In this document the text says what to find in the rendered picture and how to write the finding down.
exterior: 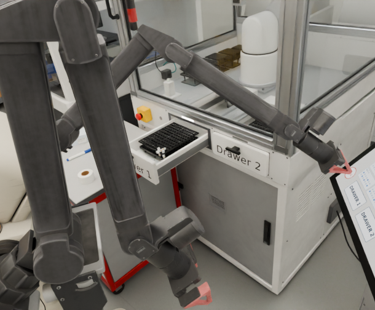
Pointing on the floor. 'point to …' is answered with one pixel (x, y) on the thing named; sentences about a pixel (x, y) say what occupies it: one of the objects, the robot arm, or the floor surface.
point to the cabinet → (264, 209)
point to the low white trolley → (112, 277)
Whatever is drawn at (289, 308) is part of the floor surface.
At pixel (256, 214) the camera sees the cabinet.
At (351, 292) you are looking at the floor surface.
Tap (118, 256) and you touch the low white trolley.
